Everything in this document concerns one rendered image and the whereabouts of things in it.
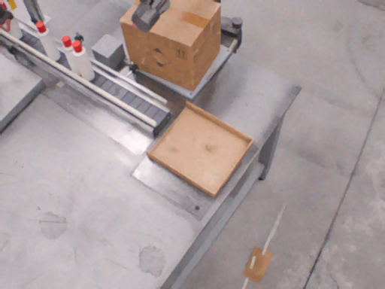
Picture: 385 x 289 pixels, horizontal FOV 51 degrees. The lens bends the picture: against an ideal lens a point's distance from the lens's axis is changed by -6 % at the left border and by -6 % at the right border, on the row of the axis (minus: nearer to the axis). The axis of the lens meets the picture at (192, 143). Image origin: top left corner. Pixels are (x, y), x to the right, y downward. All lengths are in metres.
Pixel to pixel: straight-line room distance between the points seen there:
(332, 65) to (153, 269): 2.02
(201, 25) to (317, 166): 1.30
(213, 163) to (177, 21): 0.53
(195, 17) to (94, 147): 0.61
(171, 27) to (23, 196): 0.82
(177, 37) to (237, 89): 0.37
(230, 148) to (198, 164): 0.13
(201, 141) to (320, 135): 1.20
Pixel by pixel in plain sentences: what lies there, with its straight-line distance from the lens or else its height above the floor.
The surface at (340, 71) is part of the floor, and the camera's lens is 2.97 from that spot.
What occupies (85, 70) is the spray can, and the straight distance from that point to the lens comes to 1.70.
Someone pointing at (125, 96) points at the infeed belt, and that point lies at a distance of 1.67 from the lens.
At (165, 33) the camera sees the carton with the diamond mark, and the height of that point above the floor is 1.12.
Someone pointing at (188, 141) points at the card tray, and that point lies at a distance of 1.59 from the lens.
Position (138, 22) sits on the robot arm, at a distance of 1.30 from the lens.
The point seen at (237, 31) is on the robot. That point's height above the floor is 0.28.
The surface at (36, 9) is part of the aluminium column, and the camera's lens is 2.10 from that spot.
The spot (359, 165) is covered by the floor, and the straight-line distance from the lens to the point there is 2.62.
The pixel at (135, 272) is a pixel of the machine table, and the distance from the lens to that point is 1.44.
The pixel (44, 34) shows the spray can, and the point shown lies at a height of 1.04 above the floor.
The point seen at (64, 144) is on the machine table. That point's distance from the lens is 1.68.
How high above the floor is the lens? 2.22
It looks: 61 degrees down
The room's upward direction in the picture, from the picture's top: 5 degrees counter-clockwise
